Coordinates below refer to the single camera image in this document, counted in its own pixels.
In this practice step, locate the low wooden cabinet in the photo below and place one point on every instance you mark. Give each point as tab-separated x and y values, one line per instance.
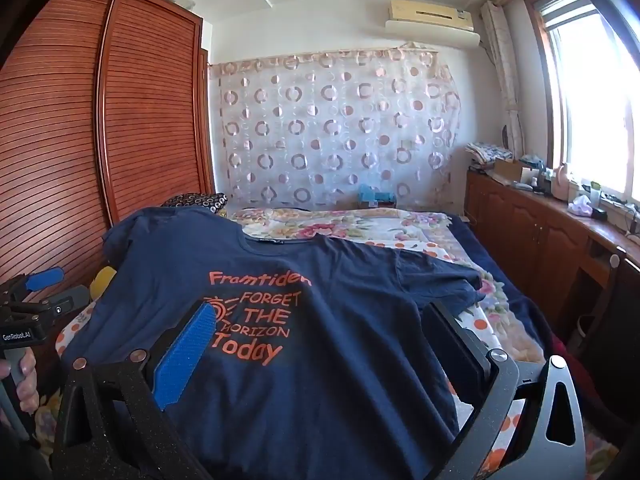
530	225

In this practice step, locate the bright window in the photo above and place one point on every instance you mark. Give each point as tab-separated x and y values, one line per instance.
590	100

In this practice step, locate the white tied window curtain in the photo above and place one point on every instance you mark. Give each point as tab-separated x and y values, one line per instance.
502	70

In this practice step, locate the white orange-print bed sheet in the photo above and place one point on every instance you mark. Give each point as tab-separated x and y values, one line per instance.
470	319

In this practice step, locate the beige wall air conditioner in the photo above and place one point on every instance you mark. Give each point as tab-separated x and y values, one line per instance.
430	17

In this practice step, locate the pink bottle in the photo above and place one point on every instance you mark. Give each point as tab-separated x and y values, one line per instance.
560	182

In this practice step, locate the grey bag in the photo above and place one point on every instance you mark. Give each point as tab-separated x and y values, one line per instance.
177	1

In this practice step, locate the yellow plush object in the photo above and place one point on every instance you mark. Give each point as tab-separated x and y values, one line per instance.
102	282

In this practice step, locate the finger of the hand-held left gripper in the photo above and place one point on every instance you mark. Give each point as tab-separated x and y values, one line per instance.
45	278

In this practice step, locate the stack of folded cloths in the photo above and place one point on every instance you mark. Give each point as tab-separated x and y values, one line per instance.
487	152

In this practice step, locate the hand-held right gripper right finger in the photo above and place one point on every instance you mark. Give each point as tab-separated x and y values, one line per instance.
460	345

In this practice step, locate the person's left hand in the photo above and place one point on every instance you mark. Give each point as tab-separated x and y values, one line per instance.
27	380

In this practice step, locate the brown slatted wooden wardrobe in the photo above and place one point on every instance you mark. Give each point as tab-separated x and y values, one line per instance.
140	110

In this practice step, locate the small blue toy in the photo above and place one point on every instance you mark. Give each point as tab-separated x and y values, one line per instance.
376	196

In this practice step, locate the white tissue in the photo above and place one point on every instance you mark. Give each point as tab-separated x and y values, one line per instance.
581	204

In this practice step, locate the lace curtain with circles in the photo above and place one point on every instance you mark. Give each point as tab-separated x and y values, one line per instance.
330	125

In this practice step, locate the navy printed t-shirt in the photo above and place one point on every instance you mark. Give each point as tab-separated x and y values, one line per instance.
325	385

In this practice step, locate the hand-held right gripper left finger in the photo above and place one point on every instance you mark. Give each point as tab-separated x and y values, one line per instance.
182	360

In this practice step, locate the cardboard box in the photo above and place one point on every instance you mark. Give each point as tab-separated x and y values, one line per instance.
509	169

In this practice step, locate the navy medallion-pattern cushion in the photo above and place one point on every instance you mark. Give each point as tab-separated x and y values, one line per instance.
197	202

